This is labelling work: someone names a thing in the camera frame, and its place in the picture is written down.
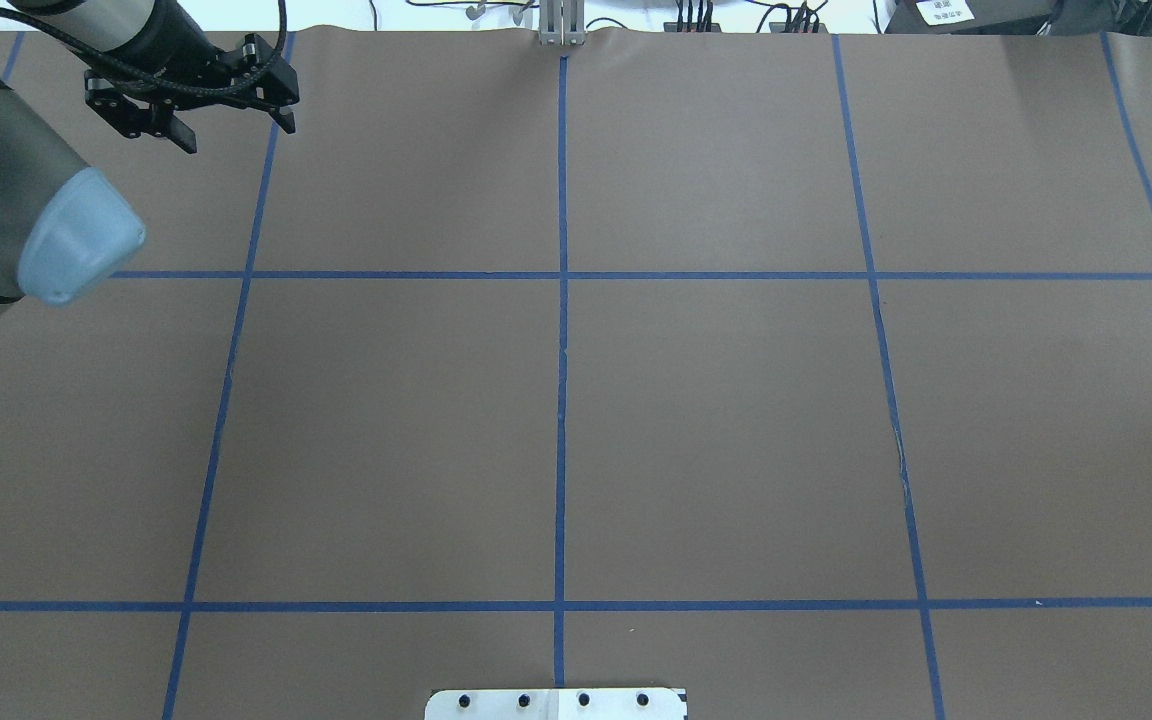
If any black usb hub right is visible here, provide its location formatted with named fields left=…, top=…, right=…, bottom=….
left=759, top=1, right=828, bottom=35

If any brown gridded table mat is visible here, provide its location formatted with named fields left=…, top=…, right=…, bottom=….
left=0, top=26, right=1152, bottom=719

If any black usb hub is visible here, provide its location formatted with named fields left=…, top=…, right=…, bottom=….
left=759, top=1, right=828, bottom=35
left=662, top=0, right=721, bottom=35

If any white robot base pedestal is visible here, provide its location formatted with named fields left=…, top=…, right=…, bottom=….
left=422, top=687, right=689, bottom=719

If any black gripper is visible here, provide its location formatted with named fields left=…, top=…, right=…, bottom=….
left=86, top=35, right=300, bottom=156

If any black labelled box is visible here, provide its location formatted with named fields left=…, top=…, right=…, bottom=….
left=882, top=1, right=1059, bottom=36

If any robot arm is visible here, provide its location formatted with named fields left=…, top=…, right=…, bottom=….
left=0, top=1, right=300, bottom=320

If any aluminium frame post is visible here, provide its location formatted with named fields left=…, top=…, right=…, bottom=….
left=535, top=0, right=588, bottom=47

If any black usb hub left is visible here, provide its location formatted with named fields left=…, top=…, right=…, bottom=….
left=662, top=0, right=721, bottom=35

